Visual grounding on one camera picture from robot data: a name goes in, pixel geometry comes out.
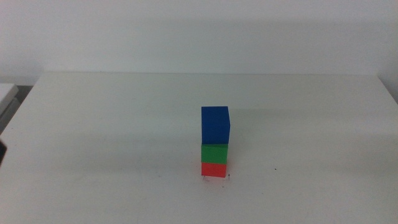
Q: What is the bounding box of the green cube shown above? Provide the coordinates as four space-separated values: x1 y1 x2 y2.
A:
200 142 229 166

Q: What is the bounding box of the blue cube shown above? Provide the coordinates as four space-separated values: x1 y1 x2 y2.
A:
200 106 231 146

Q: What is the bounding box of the red cube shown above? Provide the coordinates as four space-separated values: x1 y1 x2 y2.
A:
200 161 228 179

